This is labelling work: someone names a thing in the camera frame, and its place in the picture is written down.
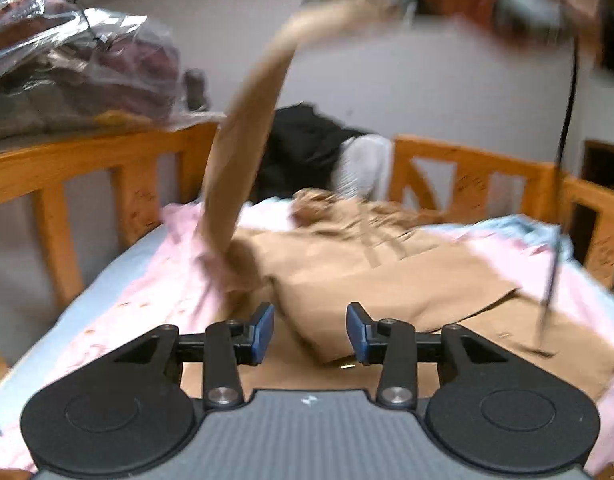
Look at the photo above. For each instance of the light blue bed sheet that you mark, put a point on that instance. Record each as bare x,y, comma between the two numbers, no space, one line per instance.
119,262

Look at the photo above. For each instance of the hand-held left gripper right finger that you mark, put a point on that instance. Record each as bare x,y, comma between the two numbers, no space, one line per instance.
357,335

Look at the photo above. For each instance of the clear plastic bag of clothes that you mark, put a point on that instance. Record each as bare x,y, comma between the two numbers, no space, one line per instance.
77,75

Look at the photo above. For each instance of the dark wooden cabinet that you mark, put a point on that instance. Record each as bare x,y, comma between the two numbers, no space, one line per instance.
606,160

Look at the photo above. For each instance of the black clothing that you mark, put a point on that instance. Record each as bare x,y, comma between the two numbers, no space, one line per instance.
302,145

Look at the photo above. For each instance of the pink blanket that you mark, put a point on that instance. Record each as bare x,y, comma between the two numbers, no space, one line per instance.
152,280

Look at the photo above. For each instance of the dark grey object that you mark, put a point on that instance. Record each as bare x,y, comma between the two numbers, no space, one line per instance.
197,89

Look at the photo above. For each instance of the wooden bed frame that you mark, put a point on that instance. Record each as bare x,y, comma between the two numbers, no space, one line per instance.
62,160

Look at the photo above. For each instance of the tan coat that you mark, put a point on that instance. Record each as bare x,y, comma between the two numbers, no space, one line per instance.
367,270

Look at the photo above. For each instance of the white cloth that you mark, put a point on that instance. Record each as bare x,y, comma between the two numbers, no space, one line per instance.
362,165

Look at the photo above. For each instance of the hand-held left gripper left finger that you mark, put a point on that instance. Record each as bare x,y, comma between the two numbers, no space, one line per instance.
263,334

